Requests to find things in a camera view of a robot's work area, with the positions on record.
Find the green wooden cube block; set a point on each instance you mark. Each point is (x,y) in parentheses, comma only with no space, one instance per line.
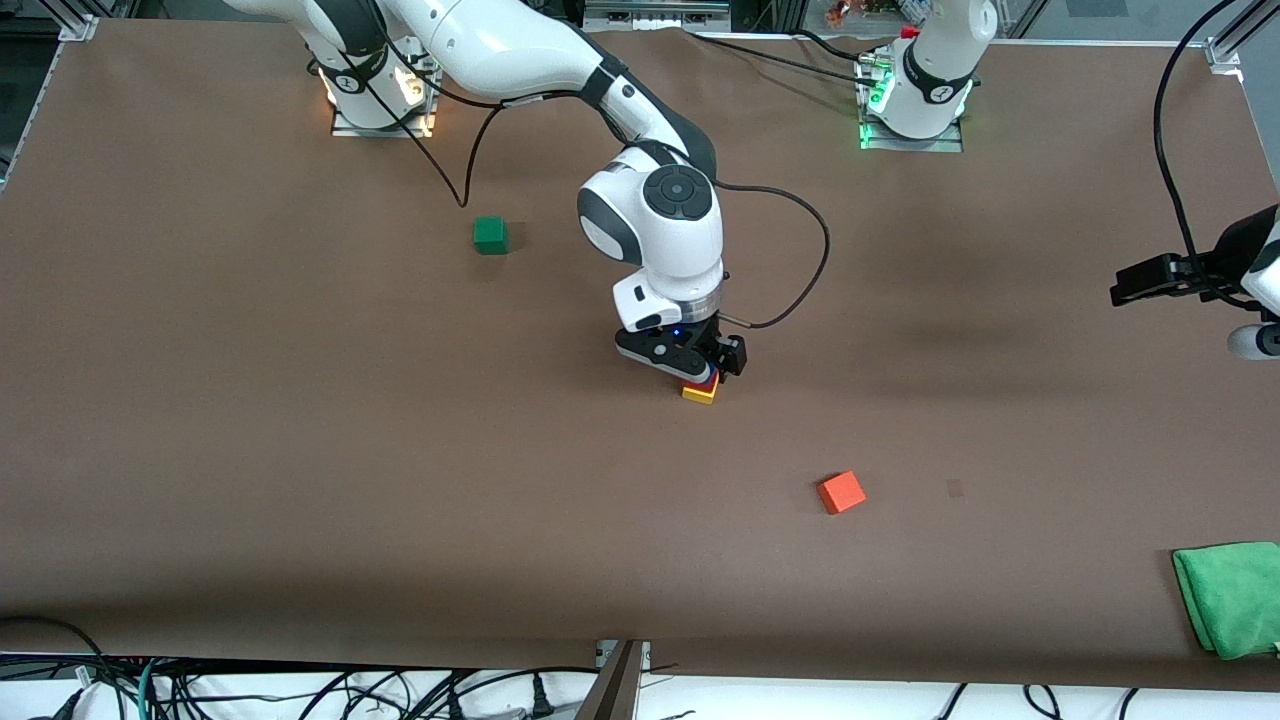
(489,234)

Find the orange wooden block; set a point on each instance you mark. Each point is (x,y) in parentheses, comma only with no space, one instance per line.
(841,492)

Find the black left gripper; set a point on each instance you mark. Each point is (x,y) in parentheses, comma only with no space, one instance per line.
(1226,262)

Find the metal table edge bracket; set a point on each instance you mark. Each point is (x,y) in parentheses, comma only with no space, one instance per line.
(618,680)

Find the red wooden cube block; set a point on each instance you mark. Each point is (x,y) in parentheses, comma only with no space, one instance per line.
(703,384)

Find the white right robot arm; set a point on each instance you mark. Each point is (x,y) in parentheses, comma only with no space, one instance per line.
(500,45)

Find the green folded cloth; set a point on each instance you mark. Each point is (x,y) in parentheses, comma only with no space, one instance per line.
(1235,595)

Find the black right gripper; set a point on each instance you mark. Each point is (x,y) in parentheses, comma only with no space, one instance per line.
(709,341)

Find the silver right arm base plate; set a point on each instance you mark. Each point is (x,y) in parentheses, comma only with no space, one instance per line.
(345,122)

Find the yellow wooden block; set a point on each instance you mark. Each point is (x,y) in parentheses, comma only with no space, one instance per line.
(698,395)

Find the aluminium frame corner profile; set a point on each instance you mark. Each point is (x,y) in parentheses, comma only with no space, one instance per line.
(1225,52)
(78,20)

